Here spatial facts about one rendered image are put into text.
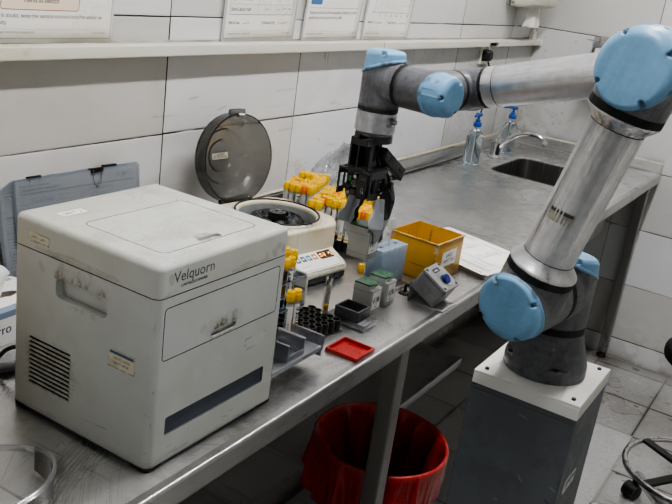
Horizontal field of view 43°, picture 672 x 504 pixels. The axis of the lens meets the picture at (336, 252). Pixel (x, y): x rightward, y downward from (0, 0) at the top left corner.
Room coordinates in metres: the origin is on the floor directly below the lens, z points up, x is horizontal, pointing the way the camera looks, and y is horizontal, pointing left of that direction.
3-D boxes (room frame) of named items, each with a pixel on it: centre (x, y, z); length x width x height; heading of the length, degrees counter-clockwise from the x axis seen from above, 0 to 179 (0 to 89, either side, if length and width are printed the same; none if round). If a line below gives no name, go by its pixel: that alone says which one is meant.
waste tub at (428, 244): (1.94, -0.21, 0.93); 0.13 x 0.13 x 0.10; 56
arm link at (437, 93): (1.51, -0.13, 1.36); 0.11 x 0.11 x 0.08; 52
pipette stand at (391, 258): (1.80, -0.11, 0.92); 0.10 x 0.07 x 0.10; 145
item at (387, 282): (1.70, -0.11, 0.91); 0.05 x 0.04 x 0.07; 60
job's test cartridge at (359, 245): (1.58, -0.05, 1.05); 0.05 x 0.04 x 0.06; 61
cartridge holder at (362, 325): (1.57, -0.05, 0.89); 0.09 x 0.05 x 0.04; 60
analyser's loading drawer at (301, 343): (1.29, 0.08, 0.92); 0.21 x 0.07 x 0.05; 150
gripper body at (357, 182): (1.55, -0.04, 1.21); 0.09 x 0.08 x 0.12; 151
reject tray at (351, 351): (1.44, -0.05, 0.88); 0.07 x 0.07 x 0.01; 60
